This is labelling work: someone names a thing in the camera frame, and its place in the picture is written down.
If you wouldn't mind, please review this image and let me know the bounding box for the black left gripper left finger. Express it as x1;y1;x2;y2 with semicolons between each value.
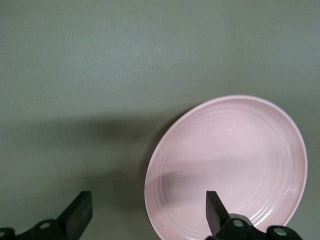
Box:
0;190;94;240

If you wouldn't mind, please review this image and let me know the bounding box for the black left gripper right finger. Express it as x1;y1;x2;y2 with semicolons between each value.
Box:
205;190;304;240

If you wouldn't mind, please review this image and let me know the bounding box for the pink plate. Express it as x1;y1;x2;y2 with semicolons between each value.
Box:
144;94;309;240

